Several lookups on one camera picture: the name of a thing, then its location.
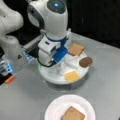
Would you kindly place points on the white blue gripper body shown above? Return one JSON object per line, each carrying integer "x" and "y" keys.
{"x": 51, "y": 51}

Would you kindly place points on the brown toast slice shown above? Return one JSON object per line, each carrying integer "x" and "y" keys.
{"x": 76, "y": 49}
{"x": 73, "y": 114}

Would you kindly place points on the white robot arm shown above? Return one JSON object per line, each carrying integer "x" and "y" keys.
{"x": 51, "y": 17}

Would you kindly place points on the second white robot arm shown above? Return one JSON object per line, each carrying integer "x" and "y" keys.
{"x": 11, "y": 21}

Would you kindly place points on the white sectioned round tray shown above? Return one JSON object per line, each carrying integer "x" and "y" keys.
{"x": 55, "y": 74}

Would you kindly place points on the yellow cheese slice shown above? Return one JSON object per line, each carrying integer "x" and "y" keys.
{"x": 72, "y": 76}

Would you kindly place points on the brown meat patty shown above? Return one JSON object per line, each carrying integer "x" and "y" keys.
{"x": 85, "y": 62}

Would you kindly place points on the orange block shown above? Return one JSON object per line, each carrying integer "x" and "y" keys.
{"x": 10, "y": 79}

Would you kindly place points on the white paper plate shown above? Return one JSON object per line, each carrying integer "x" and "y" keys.
{"x": 69, "y": 106}

